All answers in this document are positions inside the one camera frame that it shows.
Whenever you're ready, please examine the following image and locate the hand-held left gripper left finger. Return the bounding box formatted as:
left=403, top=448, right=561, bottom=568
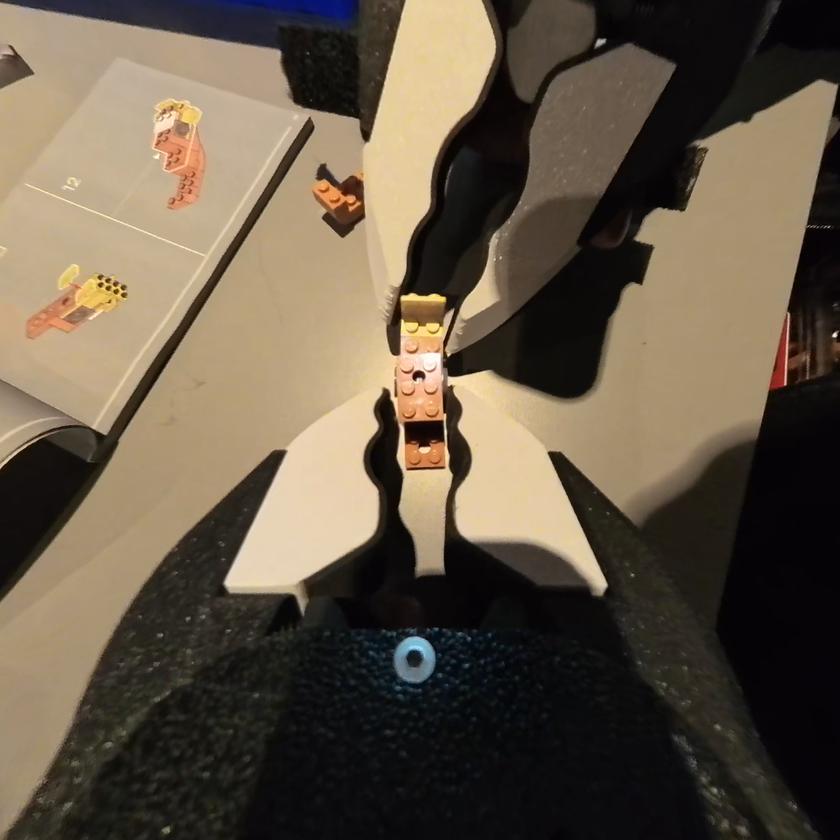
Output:
left=223, top=387, right=403, bottom=598

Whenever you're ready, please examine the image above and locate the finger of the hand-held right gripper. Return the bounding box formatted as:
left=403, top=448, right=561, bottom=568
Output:
left=360, top=0, right=508, bottom=322
left=448, top=47, right=678, bottom=361

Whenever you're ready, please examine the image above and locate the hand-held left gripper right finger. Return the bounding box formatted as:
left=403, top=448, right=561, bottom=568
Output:
left=446, top=384, right=606, bottom=597

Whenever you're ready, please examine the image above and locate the brown angled toy brick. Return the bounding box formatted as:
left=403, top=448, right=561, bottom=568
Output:
left=311, top=171, right=366, bottom=229

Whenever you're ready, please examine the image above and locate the brown toy brick plate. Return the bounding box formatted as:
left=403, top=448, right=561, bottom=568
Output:
left=392, top=335, right=454, bottom=472

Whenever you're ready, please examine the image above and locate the yellow and black brick piece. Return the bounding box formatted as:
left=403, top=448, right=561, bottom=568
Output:
left=399, top=293, right=448, bottom=340

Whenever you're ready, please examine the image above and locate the grey desk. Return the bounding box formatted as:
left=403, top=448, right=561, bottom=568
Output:
left=0, top=7, right=840, bottom=795

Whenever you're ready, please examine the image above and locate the person's right hand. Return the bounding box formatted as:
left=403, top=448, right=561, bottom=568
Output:
left=586, top=209, right=636, bottom=252

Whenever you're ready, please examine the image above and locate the black foam block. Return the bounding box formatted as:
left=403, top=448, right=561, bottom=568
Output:
left=282, top=23, right=368, bottom=116

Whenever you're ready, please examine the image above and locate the person's black clothing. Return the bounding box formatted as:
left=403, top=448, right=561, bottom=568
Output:
left=717, top=367, right=840, bottom=840

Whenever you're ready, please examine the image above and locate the grey instruction booklet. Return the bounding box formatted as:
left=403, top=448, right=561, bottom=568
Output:
left=0, top=58, right=315, bottom=473

